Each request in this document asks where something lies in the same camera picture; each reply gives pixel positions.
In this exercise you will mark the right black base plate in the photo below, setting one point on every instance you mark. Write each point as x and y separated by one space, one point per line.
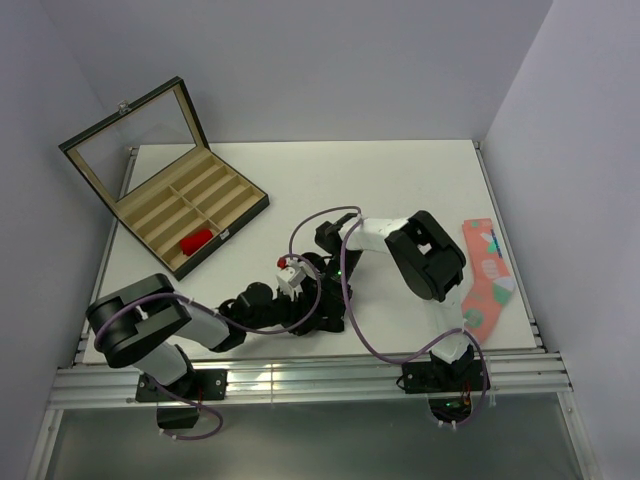
427 377

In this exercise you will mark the pink patterned sock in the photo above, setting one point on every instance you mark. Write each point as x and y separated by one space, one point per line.
492 284

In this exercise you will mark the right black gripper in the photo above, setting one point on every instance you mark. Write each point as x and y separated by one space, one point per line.
333 299

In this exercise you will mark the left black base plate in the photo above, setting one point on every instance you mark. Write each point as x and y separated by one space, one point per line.
197 385

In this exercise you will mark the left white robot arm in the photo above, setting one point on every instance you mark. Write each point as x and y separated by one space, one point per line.
132 325

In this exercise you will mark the black compartment display box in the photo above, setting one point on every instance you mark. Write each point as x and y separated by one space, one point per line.
151 165

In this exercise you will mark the black striped sock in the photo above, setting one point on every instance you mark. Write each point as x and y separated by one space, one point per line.
313 262

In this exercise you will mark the aluminium table frame rail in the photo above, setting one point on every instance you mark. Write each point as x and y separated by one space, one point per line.
337 379

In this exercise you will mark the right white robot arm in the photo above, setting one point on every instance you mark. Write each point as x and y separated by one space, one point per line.
430 263

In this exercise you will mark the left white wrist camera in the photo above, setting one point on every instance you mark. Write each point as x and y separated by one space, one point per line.
290 277

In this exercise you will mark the small black box under rail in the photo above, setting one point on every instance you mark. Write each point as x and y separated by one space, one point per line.
176 418

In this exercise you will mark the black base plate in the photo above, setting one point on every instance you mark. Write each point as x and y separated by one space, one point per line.
427 377
197 385

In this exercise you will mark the red santa sock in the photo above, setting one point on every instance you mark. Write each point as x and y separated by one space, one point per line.
190 244

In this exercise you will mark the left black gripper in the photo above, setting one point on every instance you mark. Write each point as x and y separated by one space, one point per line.
297 310

